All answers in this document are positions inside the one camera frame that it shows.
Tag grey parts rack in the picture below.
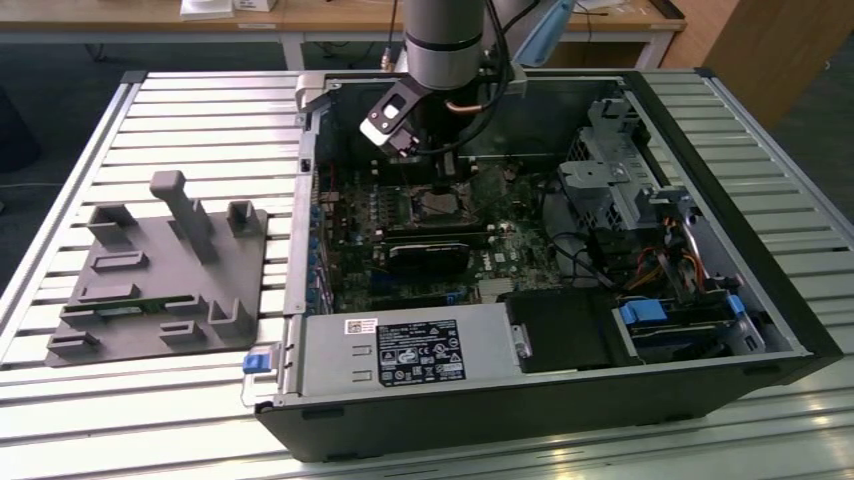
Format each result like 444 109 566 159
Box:
40 169 270 369

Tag black installed RAM stick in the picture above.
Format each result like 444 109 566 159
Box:
383 222 487 244

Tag silver power supply with label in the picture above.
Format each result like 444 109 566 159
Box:
292 302 528 399

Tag long wooden desk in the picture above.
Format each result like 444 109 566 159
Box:
0 0 689 71

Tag black CPU socket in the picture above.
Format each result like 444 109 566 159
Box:
410 183 480 225

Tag black RAM slots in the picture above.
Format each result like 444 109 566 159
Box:
383 153 479 185

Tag square silver CPU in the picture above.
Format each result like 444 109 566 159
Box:
426 191 463 215

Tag green motherboard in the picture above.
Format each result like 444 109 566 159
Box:
312 149 568 314

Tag large white box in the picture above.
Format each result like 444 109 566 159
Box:
177 0 236 22

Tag black plastic shroud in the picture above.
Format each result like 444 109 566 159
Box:
504 288 632 375

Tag blue disk carrier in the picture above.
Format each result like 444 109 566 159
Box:
616 297 669 329

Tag black open PC case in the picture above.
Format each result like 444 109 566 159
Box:
252 67 843 464

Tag silver metal drive cage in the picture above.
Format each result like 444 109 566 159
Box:
556 97 702 234

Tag green RAM stick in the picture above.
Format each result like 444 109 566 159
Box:
92 297 199 317

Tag silver case handle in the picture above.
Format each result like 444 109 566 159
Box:
292 73 343 110

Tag blue case latch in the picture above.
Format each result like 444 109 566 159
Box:
243 352 279 376

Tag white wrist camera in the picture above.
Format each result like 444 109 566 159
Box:
358 81 430 157

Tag coloured wire bundle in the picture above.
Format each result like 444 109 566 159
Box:
632 214 709 291

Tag wooden cabinet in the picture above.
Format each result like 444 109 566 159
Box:
659 0 854 131

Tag black graphics card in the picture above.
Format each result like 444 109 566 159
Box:
380 241 472 275

